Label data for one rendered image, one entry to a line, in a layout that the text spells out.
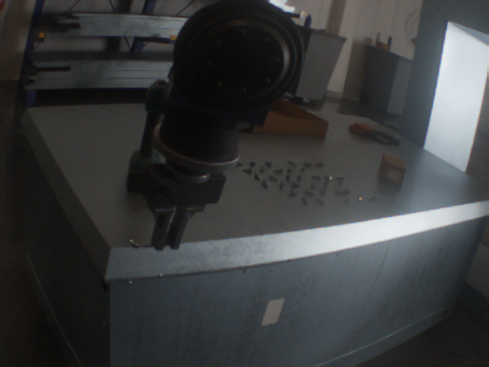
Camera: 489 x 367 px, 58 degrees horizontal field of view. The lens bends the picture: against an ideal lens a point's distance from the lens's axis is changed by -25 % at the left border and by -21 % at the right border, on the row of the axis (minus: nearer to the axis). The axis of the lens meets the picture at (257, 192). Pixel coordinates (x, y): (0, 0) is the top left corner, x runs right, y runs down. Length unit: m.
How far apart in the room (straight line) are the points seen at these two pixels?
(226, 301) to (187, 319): 0.10
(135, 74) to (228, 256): 3.90
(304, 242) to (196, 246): 0.26
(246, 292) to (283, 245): 0.16
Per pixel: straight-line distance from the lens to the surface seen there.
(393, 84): 7.42
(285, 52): 0.69
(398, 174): 1.65
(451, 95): 2.90
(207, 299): 1.15
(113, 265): 0.91
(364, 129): 2.21
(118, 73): 4.77
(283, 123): 1.83
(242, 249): 1.05
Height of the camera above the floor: 1.09
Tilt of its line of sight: 20 degrees down
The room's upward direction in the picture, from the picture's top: 14 degrees clockwise
